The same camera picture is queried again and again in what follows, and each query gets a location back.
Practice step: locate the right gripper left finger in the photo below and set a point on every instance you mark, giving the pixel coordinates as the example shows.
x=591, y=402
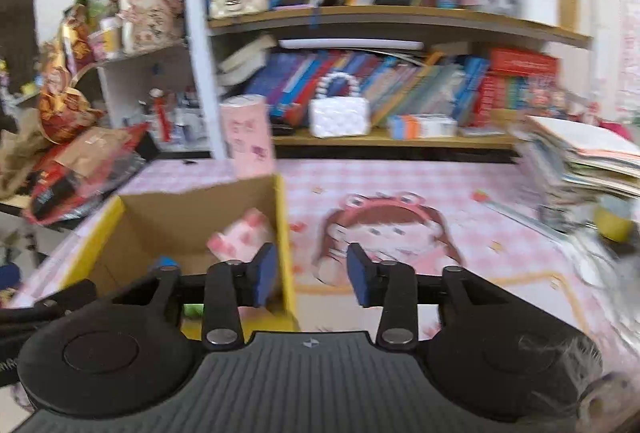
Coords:
x=231, y=285

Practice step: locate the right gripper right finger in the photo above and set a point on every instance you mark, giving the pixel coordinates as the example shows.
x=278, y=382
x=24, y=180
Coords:
x=392, y=287

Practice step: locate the green blue toy bottle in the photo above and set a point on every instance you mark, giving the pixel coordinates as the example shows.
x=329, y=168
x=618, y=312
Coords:
x=193, y=310

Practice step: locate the pink pig plush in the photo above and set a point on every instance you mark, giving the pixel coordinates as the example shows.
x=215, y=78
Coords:
x=243, y=238

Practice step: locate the blue bag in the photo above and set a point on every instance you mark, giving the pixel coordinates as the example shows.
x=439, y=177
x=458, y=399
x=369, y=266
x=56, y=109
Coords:
x=163, y=263

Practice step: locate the yellow cardboard box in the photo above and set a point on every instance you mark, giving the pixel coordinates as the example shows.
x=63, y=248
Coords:
x=134, y=231

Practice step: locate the pink checkered tablecloth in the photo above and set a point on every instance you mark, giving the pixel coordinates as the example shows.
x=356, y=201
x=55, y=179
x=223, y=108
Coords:
x=429, y=215

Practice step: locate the pink sticker cylinder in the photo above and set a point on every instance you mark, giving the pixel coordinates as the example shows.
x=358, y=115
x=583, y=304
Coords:
x=245, y=120

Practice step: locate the clear plastic bag pile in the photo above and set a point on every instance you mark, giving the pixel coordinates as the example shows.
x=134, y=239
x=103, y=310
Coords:
x=79, y=175

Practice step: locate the orange white medicine box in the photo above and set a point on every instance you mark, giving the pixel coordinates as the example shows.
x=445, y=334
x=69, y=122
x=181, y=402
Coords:
x=421, y=127

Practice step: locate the white pen organiser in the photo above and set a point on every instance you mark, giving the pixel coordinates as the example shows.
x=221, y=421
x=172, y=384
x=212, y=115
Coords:
x=185, y=125

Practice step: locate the brown cloth pile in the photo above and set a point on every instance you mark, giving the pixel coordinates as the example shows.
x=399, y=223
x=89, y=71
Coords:
x=20, y=151

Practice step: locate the white quilted pearl handbag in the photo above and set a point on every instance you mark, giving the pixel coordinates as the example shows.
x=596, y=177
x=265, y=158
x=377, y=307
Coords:
x=338, y=116

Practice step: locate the red gold fortune decoration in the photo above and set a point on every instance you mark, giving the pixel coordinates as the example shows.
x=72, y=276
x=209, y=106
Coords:
x=64, y=111

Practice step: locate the stack of paper booklets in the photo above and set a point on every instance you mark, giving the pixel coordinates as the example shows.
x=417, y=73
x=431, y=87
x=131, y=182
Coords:
x=578, y=170

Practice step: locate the yellow tape roll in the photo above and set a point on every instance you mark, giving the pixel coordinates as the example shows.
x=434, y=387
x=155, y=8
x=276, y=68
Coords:
x=613, y=218

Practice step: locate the wooden bookshelf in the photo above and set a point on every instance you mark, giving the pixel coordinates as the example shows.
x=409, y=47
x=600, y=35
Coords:
x=418, y=23

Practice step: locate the red dictionary book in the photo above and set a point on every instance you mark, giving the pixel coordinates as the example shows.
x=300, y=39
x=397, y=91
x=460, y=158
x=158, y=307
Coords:
x=512, y=62

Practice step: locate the rabbit ceramic figure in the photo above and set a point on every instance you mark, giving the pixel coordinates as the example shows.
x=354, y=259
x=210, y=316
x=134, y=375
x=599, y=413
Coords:
x=149, y=24

